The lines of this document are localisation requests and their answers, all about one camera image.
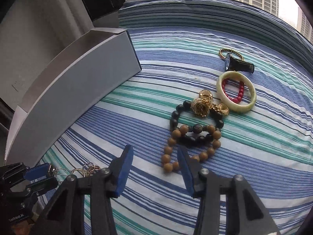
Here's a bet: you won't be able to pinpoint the brown wooden bead bracelet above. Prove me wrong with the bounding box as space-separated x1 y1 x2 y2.
161 124 222 173

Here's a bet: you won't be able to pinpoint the thin gold hoop rings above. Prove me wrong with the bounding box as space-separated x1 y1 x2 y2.
52 162 101 178

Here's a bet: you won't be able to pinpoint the pale jade bangle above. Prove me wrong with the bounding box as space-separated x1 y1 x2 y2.
216 71 257 114

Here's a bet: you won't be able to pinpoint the red bead bracelet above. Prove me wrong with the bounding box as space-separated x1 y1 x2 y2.
222 77 246 104

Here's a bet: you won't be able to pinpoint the gold twisted bangle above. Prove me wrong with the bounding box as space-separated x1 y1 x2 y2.
219 48 244 61

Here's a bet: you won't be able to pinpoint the striped blue green bedsheet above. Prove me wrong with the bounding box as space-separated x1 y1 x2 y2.
31 0 313 235

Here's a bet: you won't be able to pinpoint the blue face black watch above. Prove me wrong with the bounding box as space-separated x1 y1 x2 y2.
225 56 255 74

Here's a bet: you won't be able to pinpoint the white cardboard box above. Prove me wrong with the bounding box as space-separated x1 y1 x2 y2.
4 28 141 167

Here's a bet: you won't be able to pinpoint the black bead bracelet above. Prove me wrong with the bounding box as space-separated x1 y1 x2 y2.
170 100 225 148

